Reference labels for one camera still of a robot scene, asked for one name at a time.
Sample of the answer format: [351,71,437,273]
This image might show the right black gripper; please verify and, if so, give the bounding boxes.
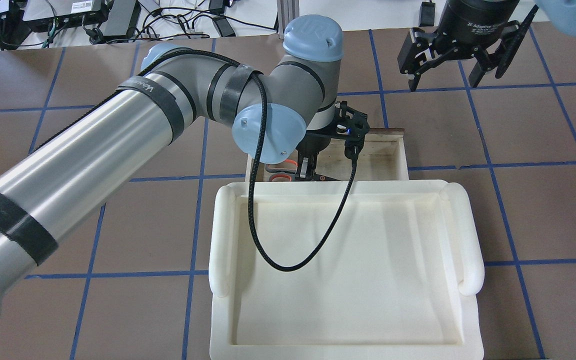
[397,0,538,92]

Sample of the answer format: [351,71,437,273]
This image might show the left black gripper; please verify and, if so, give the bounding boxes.
[295,131,341,182]

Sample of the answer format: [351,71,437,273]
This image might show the orange grey scissors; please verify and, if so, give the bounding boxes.
[263,159,298,182]

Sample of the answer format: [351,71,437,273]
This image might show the brown wooden drawer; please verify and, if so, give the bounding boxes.
[244,127,410,183]

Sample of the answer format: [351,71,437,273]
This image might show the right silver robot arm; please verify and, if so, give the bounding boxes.
[397,0,576,92]

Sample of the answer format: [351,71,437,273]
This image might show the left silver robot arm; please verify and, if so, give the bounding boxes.
[0,14,344,316]

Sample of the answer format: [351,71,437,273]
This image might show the white plastic tray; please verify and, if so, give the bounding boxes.
[208,180,485,360]

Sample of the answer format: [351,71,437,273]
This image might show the black power adapter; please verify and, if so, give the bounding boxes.
[211,16,237,38]

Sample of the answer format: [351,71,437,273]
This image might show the black electronics box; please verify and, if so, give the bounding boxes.
[20,0,141,41]

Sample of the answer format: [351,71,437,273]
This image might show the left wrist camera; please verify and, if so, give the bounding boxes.
[333,101,371,162]

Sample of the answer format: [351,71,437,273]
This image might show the aluminium frame post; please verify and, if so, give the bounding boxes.
[276,0,300,38]

